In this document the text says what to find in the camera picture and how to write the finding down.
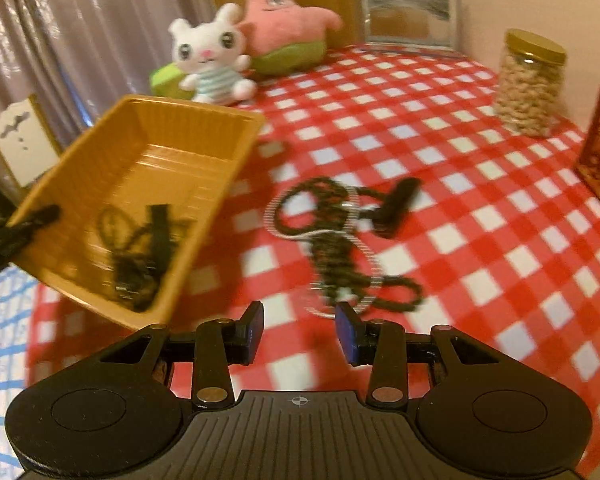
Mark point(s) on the grey sheer curtain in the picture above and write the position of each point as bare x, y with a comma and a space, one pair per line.
80, 35

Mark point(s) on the pink starfish plush toy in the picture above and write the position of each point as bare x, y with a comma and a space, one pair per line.
285, 20

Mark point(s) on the golden plastic tray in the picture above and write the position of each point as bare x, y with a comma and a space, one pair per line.
145, 160

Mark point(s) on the black hair clip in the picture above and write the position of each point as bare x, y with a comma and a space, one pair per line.
160, 240

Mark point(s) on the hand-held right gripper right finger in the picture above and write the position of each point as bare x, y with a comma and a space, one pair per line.
347, 335

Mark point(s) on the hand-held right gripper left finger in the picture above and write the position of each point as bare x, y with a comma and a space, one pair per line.
252, 332

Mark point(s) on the red white checkered tablecloth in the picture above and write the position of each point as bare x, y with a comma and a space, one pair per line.
455, 240

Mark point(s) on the peanut jar with gold lid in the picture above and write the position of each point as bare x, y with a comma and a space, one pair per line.
527, 90

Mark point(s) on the white chair with wooden frame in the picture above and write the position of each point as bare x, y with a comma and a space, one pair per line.
22, 140

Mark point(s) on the small black rectangular clip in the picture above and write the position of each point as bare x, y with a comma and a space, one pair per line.
395, 207

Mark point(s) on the white rabbit plush toy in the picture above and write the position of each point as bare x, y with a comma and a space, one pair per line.
205, 50

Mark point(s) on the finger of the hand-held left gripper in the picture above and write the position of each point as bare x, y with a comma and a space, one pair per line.
30, 225

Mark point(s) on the clear picture frame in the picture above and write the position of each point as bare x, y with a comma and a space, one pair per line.
405, 15

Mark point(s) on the blue white checked cloth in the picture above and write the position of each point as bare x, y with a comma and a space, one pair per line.
10, 300

